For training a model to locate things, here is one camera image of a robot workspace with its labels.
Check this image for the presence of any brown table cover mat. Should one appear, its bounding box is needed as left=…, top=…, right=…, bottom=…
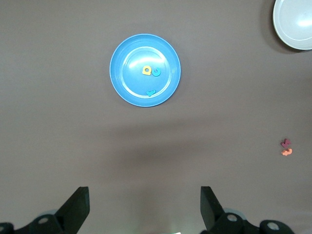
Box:
left=0, top=0, right=312, bottom=234

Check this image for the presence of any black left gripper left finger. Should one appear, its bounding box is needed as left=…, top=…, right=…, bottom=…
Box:
left=14, top=186, right=91, bottom=234

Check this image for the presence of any blue plate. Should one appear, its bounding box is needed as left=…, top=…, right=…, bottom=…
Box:
left=109, top=33, right=182, bottom=108

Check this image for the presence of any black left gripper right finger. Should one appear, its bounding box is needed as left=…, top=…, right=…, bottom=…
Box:
left=199, top=186, right=260, bottom=234

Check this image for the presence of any beige plate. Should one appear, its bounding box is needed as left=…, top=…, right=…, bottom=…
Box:
left=272, top=0, right=312, bottom=51

